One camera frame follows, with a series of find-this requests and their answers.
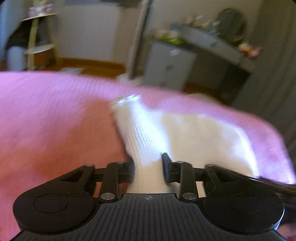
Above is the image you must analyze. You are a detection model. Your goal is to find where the grey vanity desk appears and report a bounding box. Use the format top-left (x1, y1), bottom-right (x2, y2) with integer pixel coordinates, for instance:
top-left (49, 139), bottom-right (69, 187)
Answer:
top-left (181, 25), bottom-right (256, 105)

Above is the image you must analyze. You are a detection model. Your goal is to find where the tall standing mirror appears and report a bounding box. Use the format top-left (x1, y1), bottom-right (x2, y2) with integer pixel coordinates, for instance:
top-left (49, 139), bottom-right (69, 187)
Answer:
top-left (126, 1), bottom-right (154, 81)

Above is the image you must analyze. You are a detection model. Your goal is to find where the pink ribbed bedspread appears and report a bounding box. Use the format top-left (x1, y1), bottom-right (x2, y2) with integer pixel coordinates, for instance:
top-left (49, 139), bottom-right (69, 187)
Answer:
top-left (1, 71), bottom-right (295, 240)

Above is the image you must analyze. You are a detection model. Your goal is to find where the round vanity mirror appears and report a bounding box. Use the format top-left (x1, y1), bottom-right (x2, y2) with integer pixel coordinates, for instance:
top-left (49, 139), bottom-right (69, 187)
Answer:
top-left (217, 8), bottom-right (247, 46)

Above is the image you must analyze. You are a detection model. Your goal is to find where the yellow-legged side table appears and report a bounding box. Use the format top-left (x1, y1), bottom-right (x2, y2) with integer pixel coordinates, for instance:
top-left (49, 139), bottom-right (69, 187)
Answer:
top-left (20, 13), bottom-right (62, 70)

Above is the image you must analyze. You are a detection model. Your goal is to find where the grey drawer cabinet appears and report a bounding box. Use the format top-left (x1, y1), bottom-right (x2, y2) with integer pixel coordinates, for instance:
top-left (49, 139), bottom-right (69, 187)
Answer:
top-left (142, 41), bottom-right (197, 90)

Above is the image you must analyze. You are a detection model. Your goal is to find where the white knit garment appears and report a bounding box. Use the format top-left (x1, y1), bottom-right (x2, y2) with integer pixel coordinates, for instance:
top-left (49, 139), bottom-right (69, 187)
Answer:
top-left (111, 95), bottom-right (259, 193)

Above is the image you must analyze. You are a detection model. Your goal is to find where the black and white bag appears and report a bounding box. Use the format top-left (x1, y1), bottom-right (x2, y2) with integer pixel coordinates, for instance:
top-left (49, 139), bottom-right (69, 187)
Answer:
top-left (6, 21), bottom-right (32, 71)

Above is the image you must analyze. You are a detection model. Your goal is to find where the wrapped flower bouquet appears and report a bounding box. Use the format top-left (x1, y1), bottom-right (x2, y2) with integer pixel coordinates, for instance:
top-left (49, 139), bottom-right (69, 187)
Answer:
top-left (26, 0), bottom-right (54, 18)

